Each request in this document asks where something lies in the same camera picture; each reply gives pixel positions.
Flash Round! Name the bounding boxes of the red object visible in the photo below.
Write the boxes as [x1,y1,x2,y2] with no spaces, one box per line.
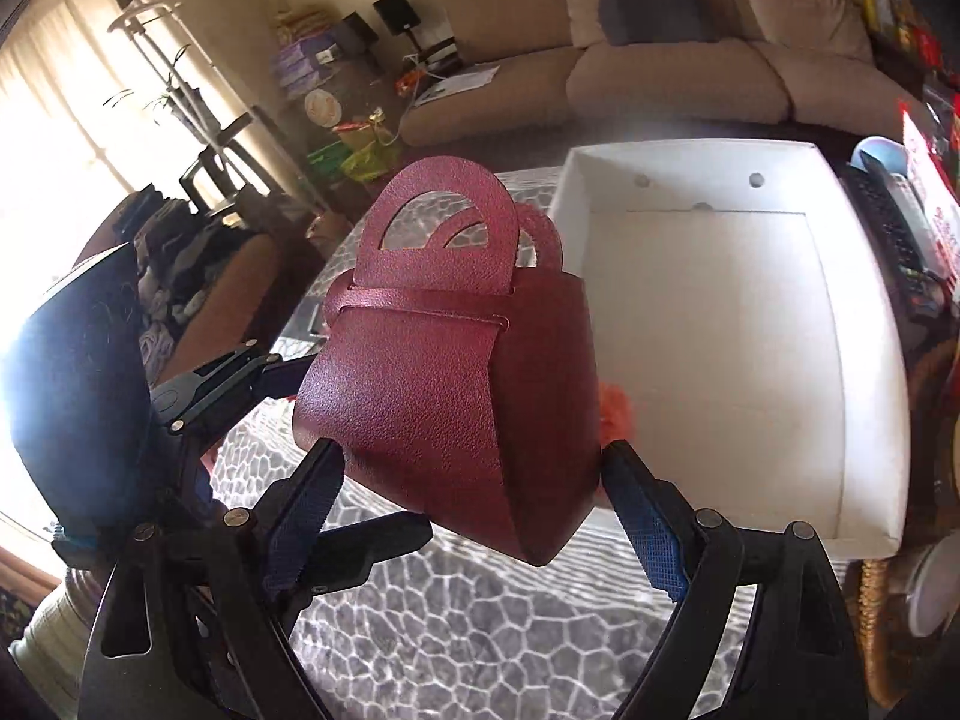
[291,160,601,567]

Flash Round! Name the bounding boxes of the sheer window curtain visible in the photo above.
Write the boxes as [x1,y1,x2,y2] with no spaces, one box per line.
[0,0,260,256]

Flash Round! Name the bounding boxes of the white cardboard box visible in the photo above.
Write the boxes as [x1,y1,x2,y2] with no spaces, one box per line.
[546,139,912,560]

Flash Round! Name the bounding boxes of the pile of clothes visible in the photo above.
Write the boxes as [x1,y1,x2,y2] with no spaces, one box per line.
[112,191,248,383]

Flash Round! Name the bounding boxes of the white papers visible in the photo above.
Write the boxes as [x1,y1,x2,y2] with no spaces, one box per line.
[411,66,500,106]

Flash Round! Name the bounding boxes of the white ribbed vase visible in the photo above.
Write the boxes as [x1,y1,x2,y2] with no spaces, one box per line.
[11,566,102,680]

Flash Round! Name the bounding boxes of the green bag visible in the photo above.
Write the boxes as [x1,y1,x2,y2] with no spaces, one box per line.
[307,131,402,182]

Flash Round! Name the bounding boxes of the blue cushion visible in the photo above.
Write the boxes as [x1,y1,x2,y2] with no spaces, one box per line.
[598,0,717,46]

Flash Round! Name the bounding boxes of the beige sofa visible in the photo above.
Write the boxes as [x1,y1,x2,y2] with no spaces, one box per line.
[397,0,908,147]

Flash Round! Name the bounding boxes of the stack of purple boxes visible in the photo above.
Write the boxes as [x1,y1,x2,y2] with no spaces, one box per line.
[271,41,335,95]

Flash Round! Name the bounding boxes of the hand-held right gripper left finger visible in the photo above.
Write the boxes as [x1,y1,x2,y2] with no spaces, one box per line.
[79,436,347,720]

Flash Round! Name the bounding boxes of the black speaker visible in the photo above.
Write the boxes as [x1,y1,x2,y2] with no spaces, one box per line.
[373,0,421,37]

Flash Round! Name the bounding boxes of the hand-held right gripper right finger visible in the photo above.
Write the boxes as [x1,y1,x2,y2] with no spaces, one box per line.
[600,441,871,720]

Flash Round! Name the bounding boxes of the orange fuzzy item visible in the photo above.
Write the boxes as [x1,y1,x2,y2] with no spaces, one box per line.
[596,382,638,443]

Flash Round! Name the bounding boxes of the round printed tin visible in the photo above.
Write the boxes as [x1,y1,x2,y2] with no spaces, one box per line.
[304,88,342,127]

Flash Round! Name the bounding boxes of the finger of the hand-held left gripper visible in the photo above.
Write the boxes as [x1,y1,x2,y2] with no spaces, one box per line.
[277,512,436,617]
[150,345,329,434]

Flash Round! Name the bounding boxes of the blue bowl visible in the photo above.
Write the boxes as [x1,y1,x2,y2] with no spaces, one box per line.
[850,136,910,175]

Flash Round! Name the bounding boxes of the brown armchair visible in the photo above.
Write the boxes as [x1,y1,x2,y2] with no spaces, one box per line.
[75,191,301,391]

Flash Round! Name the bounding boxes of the wicker basket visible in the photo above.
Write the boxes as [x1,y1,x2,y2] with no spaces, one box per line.
[855,555,931,706]

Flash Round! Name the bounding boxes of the black keyboard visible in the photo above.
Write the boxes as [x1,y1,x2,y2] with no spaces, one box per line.
[838,163,947,305]

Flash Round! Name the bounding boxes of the red snack packets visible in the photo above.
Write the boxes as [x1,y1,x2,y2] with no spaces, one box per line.
[898,101,960,278]

